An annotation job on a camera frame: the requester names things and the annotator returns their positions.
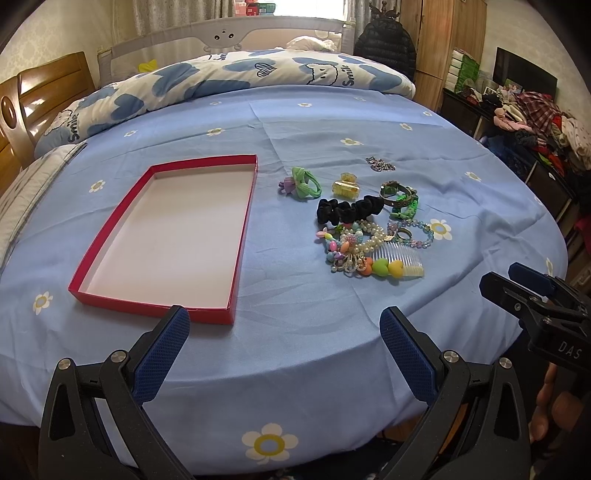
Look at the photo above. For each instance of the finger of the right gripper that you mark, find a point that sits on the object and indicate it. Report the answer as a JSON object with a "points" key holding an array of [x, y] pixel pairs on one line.
{"points": [[525, 305], [543, 284]]}

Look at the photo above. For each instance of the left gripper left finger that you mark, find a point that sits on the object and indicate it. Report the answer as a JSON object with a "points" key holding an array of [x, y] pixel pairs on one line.
{"points": [[94, 425]]}

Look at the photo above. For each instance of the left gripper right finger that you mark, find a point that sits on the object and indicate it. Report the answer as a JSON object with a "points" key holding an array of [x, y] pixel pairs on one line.
{"points": [[474, 426]]}

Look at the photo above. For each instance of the clear comb with hearts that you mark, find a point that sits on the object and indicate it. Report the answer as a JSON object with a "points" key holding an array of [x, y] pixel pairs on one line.
{"points": [[392, 259]]}

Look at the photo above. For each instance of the wristwatch with olive strap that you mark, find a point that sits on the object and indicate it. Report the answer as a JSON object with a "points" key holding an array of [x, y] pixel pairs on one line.
{"points": [[397, 195]]}

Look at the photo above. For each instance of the silver rhinestone brooch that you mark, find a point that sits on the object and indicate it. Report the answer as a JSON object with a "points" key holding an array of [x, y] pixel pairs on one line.
{"points": [[350, 264]]}

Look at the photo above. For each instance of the yellow hair claw clip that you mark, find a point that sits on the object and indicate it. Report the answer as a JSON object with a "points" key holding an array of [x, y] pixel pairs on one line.
{"points": [[346, 187]]}

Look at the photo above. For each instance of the black scrunchie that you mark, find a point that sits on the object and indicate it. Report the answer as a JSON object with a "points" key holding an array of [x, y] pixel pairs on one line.
{"points": [[334, 211]]}

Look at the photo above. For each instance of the right hand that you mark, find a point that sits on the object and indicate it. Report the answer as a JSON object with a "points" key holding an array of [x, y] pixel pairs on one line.
{"points": [[552, 404]]}

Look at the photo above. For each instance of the pile of clothes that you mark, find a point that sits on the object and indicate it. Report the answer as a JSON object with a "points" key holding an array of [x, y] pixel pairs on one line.
{"points": [[536, 122]]}

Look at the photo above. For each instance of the red shallow box lid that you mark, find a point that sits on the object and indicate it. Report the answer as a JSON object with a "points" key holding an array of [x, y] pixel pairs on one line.
{"points": [[176, 238]]}

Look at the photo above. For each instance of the black television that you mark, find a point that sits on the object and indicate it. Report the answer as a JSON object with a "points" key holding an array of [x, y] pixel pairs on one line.
{"points": [[531, 77]]}

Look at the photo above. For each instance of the white grey pillow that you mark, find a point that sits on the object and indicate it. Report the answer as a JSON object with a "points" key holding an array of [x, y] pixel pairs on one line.
{"points": [[29, 187]]}

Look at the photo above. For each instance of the wooden wardrobe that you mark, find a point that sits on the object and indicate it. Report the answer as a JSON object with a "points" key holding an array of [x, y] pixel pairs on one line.
{"points": [[438, 27]]}

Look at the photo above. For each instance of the blue heart pattern quilt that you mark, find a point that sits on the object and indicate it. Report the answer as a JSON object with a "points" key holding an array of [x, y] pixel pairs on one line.
{"points": [[213, 74]]}

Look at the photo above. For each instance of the wooden headboard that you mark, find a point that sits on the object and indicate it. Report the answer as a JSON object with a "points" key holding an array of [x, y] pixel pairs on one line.
{"points": [[30, 101]]}

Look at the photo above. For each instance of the grey curtain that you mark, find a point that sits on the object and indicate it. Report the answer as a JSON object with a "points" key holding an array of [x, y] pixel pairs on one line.
{"points": [[161, 14]]}

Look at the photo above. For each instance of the grey bed guard rail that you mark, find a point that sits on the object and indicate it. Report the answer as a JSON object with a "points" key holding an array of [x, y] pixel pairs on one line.
{"points": [[214, 36]]}

